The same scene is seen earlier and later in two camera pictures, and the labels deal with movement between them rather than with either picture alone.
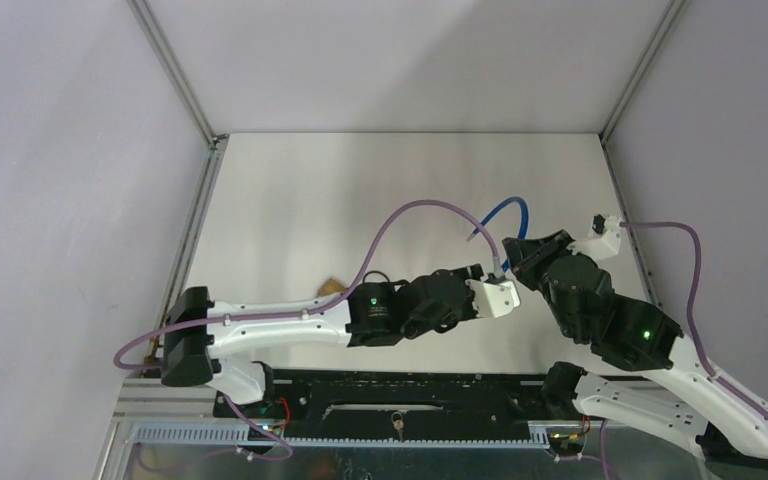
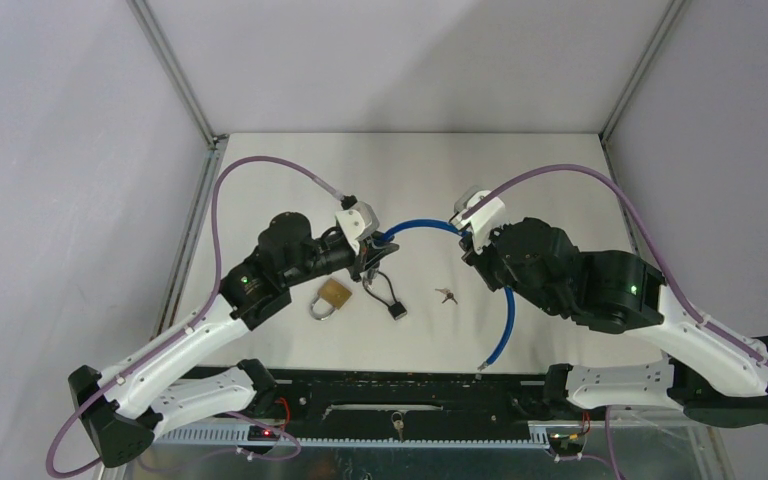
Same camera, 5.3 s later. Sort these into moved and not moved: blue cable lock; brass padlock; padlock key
Moved: blue cable lock
Not moved: brass padlock; padlock key
